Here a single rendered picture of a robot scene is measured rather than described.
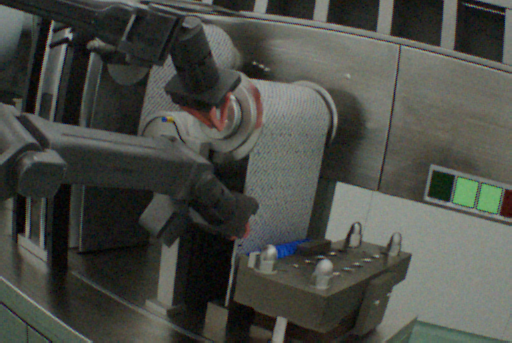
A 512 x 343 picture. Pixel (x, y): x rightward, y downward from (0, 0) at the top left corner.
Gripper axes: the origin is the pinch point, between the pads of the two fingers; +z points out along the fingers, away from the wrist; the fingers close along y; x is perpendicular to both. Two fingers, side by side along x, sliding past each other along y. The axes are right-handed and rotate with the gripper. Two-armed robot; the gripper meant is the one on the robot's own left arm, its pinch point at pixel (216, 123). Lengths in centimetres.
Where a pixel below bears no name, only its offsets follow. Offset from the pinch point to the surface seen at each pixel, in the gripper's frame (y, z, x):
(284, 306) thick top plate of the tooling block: 18.7, 16.6, -17.2
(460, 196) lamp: 34.3, 28.7, 21.1
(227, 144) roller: 0.5, 4.7, 0.1
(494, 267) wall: 26, 245, 135
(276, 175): 5.2, 14.1, 3.6
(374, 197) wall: -68, 234, 149
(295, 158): 5.2, 16.0, 9.2
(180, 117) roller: -11.1, 5.1, 2.7
